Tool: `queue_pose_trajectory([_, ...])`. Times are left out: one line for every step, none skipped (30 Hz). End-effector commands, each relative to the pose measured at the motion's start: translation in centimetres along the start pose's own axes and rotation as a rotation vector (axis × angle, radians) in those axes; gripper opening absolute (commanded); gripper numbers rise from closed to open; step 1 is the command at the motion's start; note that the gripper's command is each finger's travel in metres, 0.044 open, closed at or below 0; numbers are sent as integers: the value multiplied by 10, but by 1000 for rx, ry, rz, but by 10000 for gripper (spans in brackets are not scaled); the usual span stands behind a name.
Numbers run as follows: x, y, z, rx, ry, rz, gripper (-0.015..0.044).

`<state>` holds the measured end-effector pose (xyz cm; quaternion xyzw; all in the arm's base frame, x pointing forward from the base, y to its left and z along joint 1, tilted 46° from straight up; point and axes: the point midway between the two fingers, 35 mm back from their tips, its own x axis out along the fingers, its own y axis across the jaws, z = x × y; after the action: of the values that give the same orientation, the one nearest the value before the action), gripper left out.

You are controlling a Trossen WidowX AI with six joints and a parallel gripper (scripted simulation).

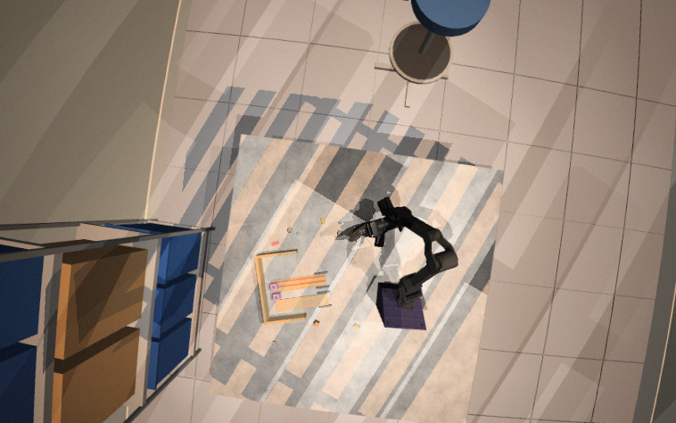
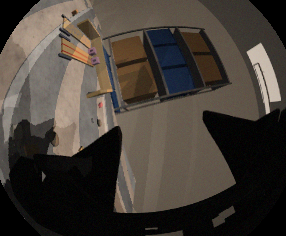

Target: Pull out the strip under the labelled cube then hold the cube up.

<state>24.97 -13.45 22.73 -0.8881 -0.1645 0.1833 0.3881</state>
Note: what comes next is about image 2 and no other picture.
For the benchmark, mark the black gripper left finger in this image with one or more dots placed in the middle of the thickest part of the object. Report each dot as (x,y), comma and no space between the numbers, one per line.
(93,170)

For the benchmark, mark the orange flat strip with blue speckles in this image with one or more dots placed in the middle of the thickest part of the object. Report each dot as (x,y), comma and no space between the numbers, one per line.
(75,33)

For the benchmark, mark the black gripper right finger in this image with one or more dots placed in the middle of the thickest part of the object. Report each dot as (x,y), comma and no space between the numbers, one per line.
(238,139)

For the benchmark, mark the long wooden strip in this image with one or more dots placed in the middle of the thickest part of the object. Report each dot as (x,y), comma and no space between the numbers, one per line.
(73,51)

